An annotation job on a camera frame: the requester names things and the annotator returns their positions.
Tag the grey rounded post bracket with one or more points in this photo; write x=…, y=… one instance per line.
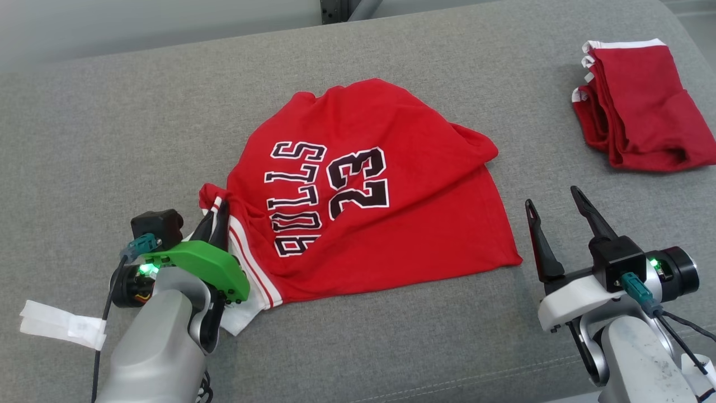
x=363, y=6

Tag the red white Bulls jersey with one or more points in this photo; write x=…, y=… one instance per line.
x=637, y=101
x=391, y=252

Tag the grey metal post bracket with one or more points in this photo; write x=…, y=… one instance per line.
x=334, y=10

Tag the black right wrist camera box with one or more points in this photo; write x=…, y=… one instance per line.
x=618, y=260

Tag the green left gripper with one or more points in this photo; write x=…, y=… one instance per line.
x=207, y=263

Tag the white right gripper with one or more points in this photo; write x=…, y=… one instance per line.
x=570, y=305

